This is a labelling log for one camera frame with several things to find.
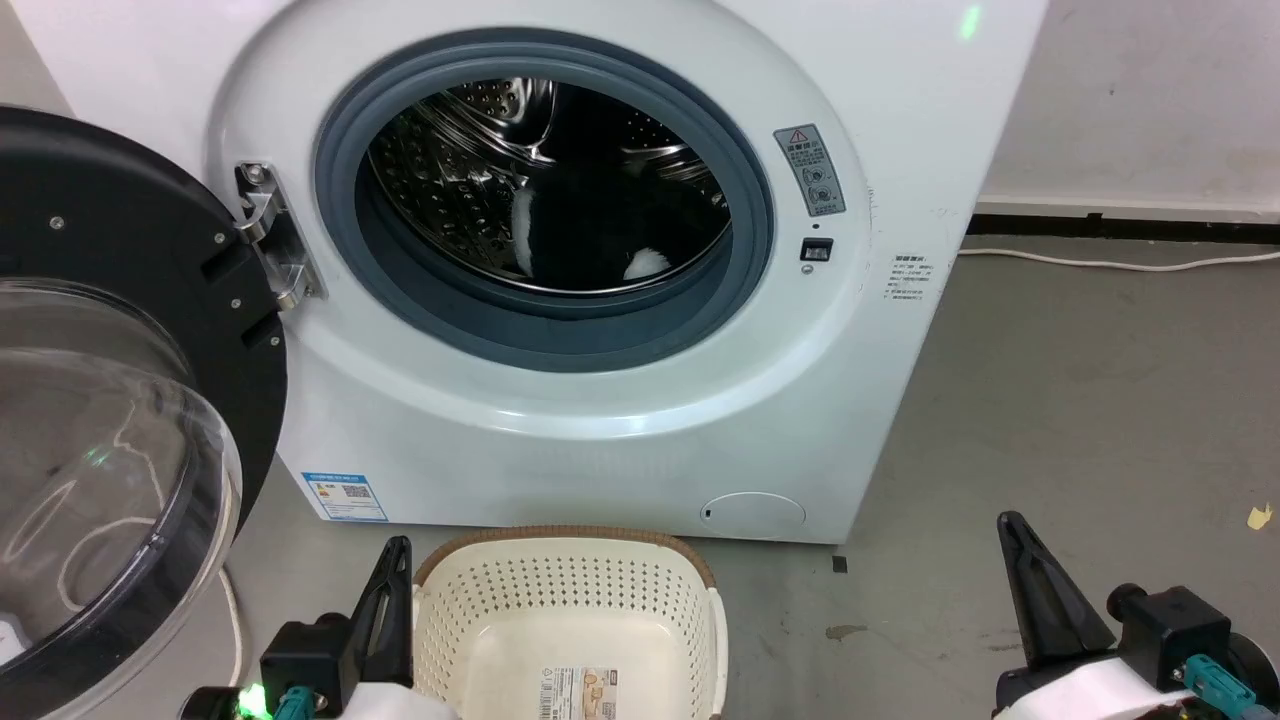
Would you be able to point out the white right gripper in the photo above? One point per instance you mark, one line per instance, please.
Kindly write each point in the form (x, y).
(1090, 692)

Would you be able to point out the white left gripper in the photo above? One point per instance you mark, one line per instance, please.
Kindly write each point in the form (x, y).
(400, 703)

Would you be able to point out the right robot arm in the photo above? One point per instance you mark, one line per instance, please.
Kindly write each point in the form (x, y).
(1262, 675)

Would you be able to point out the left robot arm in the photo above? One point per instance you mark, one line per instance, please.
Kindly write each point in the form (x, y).
(215, 705)

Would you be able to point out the cream perforated laundry basket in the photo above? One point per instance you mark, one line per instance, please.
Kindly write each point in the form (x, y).
(570, 590)

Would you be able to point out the paper label in basket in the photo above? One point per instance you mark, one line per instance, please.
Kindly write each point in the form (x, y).
(575, 695)

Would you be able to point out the white front-load washing machine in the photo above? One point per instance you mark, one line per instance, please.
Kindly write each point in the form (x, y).
(600, 450)

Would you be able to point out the blue energy label sticker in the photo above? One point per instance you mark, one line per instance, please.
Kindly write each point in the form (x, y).
(345, 497)

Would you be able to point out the yellow tape scrap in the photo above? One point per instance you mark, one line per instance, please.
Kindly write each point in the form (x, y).
(1260, 516)

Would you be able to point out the round filter cover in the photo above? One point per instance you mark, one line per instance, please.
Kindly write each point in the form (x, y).
(753, 512)

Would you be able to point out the grey rubber door gasket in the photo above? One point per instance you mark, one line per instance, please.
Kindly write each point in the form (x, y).
(560, 338)

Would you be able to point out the small printed text sticker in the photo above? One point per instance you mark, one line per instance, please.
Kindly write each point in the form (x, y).
(908, 278)

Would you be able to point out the metal door hinge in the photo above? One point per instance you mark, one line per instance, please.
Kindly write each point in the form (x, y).
(283, 255)

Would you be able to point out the black door latch socket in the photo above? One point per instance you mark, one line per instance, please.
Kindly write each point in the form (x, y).
(816, 250)

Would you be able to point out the steel washer drum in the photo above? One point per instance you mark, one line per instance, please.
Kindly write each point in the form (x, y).
(450, 170)

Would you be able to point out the dark clothing in drum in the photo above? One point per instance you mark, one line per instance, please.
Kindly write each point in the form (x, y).
(610, 220)

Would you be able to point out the grey warning sticker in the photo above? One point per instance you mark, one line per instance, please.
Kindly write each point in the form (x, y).
(810, 170)

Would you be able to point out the black washer door with glass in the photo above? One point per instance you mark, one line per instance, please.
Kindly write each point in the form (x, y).
(100, 210)

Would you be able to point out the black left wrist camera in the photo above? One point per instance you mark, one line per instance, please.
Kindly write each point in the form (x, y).
(305, 655)

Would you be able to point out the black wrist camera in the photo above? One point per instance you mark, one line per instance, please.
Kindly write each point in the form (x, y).
(1175, 630)
(305, 655)

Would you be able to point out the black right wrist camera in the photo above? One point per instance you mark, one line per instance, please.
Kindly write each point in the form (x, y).
(1175, 630)

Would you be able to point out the black wall skirting strip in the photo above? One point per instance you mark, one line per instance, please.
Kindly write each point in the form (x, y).
(1120, 226)

